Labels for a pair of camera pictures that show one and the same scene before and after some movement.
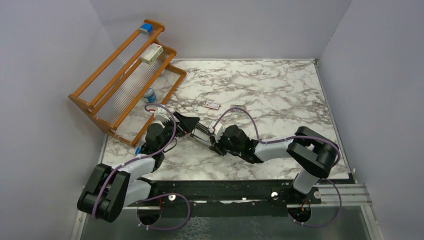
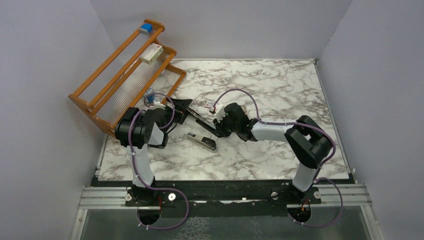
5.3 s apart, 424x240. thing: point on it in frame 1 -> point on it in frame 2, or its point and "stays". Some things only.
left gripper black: x=188 y=122 -> x=180 y=105
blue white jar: x=150 y=95 stays
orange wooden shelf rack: x=127 y=97 stays
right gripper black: x=216 y=146 -> x=219 y=128
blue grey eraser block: x=145 y=28 stays
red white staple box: x=212 y=105 stays
